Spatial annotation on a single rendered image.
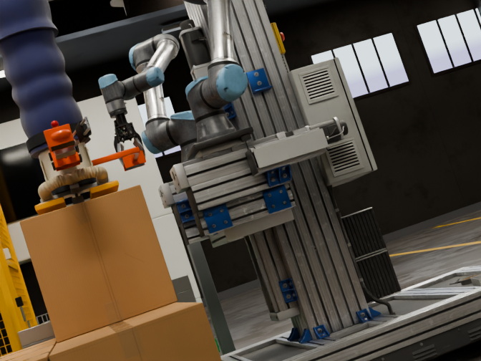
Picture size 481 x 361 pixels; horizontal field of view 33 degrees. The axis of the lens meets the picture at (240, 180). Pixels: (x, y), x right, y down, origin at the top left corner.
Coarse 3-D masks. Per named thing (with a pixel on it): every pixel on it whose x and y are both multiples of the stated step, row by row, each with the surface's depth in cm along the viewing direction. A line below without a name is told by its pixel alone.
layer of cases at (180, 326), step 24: (168, 312) 210; (192, 312) 205; (96, 336) 214; (120, 336) 201; (144, 336) 202; (168, 336) 203; (192, 336) 204; (0, 360) 271; (24, 360) 213; (48, 360) 199; (72, 360) 198; (96, 360) 199; (120, 360) 200; (144, 360) 201; (168, 360) 202; (192, 360) 203; (216, 360) 204
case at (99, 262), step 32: (128, 192) 266; (32, 224) 258; (64, 224) 261; (96, 224) 263; (128, 224) 265; (32, 256) 257; (64, 256) 259; (96, 256) 261; (128, 256) 263; (160, 256) 265; (64, 288) 258; (96, 288) 260; (128, 288) 262; (160, 288) 264; (64, 320) 256; (96, 320) 258
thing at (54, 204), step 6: (54, 198) 276; (60, 198) 274; (42, 204) 273; (48, 204) 273; (54, 204) 273; (60, 204) 276; (36, 210) 272; (42, 210) 275; (48, 210) 281; (54, 210) 287
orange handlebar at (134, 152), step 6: (60, 132) 228; (66, 132) 229; (54, 138) 229; (126, 150) 300; (132, 150) 301; (138, 150) 302; (72, 156) 264; (108, 156) 299; (114, 156) 299; (120, 156) 300; (132, 156) 313; (138, 156) 313; (96, 162) 298; (102, 162) 298
